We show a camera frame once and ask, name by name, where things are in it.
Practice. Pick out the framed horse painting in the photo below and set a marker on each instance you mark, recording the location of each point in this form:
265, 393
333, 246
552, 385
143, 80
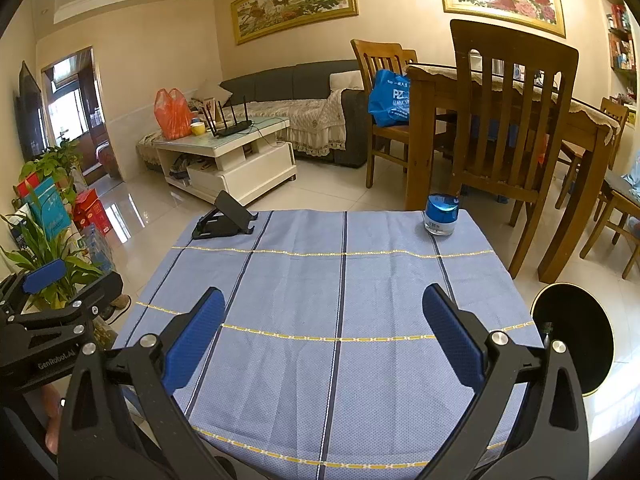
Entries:
295, 0

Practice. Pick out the blue lidded glass jar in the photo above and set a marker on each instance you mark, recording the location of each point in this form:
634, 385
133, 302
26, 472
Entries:
441, 210

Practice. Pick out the large wooden dining chair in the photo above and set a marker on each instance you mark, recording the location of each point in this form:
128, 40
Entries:
510, 40

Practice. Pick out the black round trash can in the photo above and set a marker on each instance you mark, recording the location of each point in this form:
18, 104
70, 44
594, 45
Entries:
580, 340

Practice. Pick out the blue checked tablecloth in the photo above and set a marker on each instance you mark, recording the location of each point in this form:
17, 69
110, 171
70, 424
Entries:
310, 300

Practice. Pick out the long-leaved potted plant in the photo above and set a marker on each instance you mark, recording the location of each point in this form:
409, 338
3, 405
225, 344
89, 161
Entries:
40, 245

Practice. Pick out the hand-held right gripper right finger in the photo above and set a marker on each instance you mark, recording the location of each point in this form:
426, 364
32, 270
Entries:
457, 342

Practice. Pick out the small red box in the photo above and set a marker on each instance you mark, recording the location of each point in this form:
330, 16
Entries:
27, 185

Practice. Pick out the blue shopping bag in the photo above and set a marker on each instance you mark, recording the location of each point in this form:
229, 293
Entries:
390, 100

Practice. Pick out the doorway with wooden door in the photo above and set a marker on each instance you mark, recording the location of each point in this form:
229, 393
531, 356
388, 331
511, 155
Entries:
95, 110

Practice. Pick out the white pillow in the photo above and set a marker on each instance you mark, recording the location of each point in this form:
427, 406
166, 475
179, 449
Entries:
346, 81

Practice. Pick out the black phone stand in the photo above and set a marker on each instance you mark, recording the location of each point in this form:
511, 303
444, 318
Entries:
231, 207

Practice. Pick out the dark grey sofa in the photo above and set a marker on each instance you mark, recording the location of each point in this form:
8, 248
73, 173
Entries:
280, 82

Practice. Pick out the beige lace table cover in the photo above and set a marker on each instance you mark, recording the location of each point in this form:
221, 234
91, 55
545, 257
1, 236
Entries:
585, 110

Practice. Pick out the yellow cup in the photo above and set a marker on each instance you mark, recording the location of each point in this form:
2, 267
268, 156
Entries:
198, 129

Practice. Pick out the beige lace sofa cover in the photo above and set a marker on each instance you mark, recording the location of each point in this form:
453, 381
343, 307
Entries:
310, 120

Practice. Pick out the red gift boxes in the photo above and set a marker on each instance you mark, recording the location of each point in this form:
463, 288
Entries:
92, 210

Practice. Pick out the teal gift box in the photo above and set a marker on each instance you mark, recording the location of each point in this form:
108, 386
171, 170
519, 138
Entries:
47, 207

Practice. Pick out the brown slipper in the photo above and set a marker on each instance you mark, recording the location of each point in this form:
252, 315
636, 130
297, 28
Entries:
120, 305

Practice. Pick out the wooden chair with cushion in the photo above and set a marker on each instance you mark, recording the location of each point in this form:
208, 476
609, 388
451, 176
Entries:
615, 210

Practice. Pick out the orange plastic bag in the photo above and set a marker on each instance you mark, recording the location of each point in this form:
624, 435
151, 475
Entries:
172, 115

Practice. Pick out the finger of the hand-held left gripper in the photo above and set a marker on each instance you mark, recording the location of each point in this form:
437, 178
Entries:
100, 287
45, 275

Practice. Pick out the white coffee table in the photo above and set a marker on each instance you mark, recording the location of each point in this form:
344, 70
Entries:
240, 170

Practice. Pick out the black wifi router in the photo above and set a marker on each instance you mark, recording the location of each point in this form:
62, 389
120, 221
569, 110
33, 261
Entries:
232, 127

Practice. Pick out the wall shelf with items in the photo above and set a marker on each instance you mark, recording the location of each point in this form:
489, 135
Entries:
622, 45

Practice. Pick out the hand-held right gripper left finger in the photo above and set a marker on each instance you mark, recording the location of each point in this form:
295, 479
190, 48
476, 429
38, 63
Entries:
197, 335

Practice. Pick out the person's left hand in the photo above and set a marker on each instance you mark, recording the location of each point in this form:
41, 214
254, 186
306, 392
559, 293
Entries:
52, 425

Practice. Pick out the black television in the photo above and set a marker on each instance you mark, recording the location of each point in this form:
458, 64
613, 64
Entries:
30, 110

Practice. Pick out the blue patterned box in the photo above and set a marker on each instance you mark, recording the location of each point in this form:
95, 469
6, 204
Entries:
97, 247

